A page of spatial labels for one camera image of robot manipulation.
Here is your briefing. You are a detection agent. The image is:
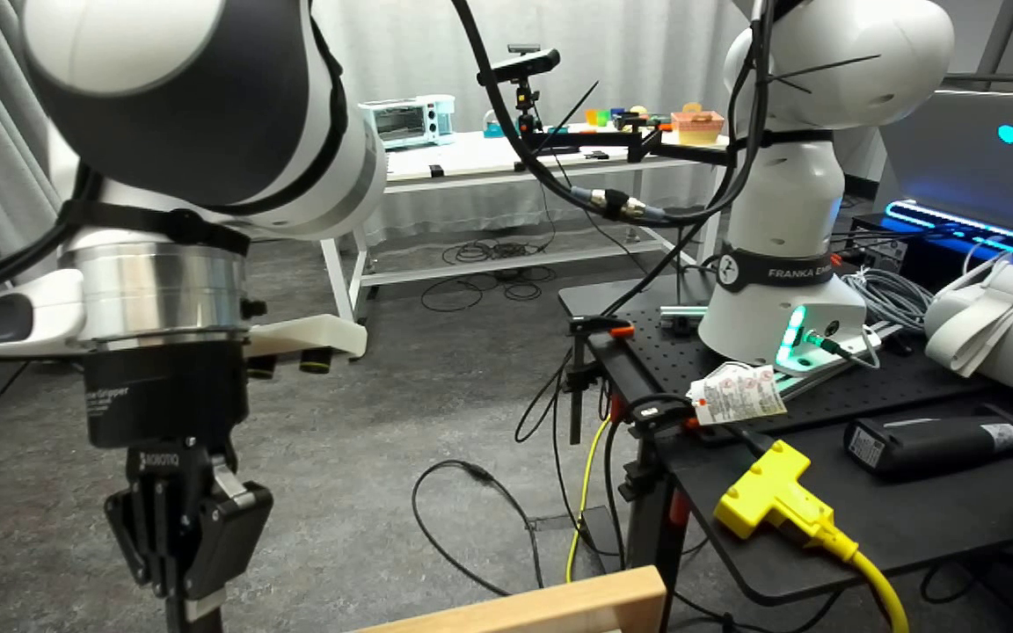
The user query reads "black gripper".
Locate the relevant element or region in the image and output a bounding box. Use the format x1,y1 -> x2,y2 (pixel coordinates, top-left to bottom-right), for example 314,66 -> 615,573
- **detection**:
79,336 -> 275,633

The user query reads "wooden drawer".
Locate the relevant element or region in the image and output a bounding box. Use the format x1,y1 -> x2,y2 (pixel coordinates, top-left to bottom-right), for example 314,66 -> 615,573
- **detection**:
352,561 -> 673,633

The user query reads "teal toaster oven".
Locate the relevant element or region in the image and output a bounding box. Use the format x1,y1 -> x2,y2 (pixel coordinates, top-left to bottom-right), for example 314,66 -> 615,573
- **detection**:
357,94 -> 459,154

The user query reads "white table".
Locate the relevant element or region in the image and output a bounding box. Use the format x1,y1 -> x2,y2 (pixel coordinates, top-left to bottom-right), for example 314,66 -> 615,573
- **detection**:
315,127 -> 757,322

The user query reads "grey curtain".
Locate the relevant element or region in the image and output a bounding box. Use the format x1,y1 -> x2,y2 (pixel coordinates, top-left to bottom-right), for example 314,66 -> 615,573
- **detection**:
0,0 -> 765,255

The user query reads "yellow power outlet splitter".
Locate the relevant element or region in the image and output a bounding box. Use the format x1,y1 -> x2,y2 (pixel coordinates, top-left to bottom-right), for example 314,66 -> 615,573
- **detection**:
711,434 -> 853,555

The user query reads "orange wooden toy crate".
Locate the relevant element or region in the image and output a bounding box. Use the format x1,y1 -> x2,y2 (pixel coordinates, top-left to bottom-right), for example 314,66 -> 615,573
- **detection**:
667,97 -> 730,150

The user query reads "black power brick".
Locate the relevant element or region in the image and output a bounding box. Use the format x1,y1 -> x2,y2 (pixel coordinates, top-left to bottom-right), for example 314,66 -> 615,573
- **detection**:
840,400 -> 1013,485

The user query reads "black robot table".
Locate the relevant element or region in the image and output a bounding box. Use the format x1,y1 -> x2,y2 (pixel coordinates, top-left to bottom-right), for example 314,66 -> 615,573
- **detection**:
555,278 -> 1013,633

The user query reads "white VR headset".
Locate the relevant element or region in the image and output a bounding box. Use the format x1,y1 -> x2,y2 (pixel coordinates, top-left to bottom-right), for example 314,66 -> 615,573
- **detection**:
921,252 -> 1013,400

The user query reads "laptop with blue lights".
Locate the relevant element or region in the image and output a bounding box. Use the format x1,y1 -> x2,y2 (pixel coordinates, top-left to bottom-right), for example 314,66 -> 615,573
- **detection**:
879,82 -> 1013,278

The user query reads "black floor cable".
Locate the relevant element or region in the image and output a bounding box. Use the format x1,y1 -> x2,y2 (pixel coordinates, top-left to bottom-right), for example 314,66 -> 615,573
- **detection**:
409,458 -> 547,602

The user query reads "thin yellow cable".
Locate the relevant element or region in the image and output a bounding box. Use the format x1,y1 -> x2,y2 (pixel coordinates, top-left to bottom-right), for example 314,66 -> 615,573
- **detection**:
559,407 -> 619,586

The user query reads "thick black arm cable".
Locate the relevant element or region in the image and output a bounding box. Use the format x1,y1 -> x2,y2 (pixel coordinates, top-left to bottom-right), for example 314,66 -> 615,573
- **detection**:
451,0 -> 782,230

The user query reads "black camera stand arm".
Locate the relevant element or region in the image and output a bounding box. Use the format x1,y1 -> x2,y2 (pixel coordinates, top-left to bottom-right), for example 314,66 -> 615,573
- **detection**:
513,77 -> 763,169

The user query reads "black stereo camera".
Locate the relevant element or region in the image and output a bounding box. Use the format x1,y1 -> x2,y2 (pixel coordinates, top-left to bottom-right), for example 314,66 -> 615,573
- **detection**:
478,46 -> 564,87

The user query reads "thick yellow power cord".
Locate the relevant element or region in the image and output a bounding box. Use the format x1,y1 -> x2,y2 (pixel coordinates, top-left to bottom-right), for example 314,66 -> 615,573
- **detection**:
816,525 -> 914,633

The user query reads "grey cable bundle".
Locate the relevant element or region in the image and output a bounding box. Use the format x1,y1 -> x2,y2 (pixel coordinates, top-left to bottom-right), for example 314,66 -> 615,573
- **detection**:
845,262 -> 935,345

